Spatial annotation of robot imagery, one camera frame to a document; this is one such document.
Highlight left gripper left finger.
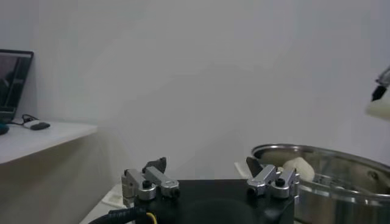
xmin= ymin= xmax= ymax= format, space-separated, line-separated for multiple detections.
xmin=121 ymin=156 xmax=181 ymax=208

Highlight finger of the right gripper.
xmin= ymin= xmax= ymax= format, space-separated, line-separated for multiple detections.
xmin=370 ymin=65 xmax=390 ymax=103

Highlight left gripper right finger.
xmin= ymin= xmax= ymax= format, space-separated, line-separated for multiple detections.
xmin=246 ymin=156 xmax=301 ymax=200

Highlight white steamed baozi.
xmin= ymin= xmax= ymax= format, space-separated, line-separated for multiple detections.
xmin=364 ymin=91 xmax=390 ymax=121
xmin=282 ymin=156 xmax=316 ymax=183

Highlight stainless steel steamer basket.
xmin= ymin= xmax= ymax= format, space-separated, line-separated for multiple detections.
xmin=251 ymin=143 xmax=390 ymax=224

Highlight white side table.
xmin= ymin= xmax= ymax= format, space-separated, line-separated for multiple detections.
xmin=0 ymin=120 xmax=99 ymax=165

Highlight small black dongle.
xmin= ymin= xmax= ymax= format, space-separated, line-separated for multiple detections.
xmin=29 ymin=122 xmax=51 ymax=131

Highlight black laptop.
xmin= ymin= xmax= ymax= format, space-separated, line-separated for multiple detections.
xmin=0 ymin=49 xmax=35 ymax=124

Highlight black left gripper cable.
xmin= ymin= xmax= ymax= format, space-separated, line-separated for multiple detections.
xmin=88 ymin=206 xmax=158 ymax=224

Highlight thin black looped cable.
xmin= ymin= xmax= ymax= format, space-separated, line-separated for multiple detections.
xmin=9 ymin=114 xmax=39 ymax=126

